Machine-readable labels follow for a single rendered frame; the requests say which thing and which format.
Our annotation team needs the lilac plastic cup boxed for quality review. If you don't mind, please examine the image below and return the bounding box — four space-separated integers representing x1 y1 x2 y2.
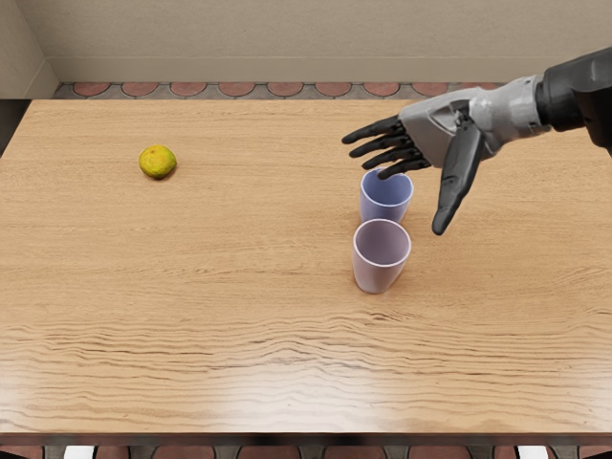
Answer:
352 218 412 295

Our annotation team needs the yellow-green citrus fruit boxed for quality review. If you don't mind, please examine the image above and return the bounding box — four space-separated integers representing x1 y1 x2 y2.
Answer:
138 144 178 182

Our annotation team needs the blue plastic cup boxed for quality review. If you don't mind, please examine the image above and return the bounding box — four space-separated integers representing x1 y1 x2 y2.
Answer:
359 167 415 225

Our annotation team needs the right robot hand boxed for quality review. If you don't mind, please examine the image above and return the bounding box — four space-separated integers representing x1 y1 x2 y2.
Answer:
340 74 552 236

